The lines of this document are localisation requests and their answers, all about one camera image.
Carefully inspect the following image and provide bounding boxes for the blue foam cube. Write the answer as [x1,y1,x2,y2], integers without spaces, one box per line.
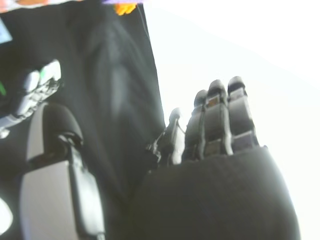
[0,18,14,45]

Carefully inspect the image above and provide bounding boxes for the purple foam cube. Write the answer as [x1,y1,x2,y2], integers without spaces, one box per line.
[101,0,146,6]

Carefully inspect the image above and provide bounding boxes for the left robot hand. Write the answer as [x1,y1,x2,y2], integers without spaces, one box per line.
[19,75,303,240]

